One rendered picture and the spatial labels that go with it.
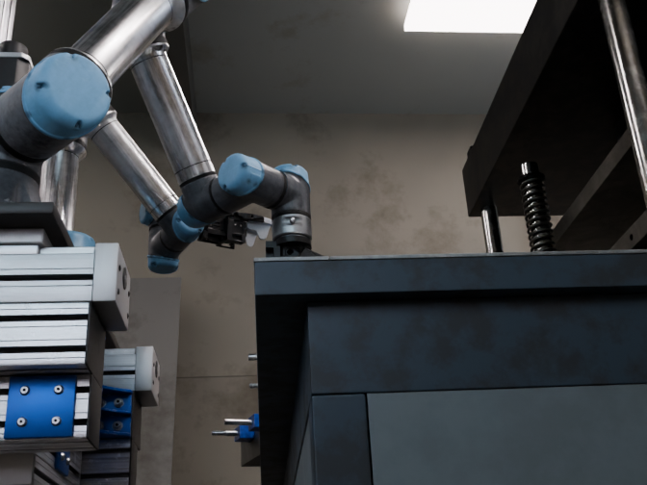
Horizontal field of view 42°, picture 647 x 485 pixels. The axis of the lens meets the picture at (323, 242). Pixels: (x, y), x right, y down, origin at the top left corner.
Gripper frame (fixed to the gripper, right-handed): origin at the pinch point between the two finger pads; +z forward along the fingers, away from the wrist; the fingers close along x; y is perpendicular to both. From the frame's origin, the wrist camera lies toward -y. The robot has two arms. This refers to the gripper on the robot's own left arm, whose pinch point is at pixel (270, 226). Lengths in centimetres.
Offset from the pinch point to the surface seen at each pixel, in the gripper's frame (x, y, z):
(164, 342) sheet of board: -229, -10, 54
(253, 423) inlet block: 38, 56, -21
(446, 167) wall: -197, -137, 223
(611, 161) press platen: 59, -14, 67
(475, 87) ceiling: -168, -182, 224
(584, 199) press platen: 41, -11, 76
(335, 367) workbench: 126, 59, -55
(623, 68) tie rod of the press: 83, -22, 44
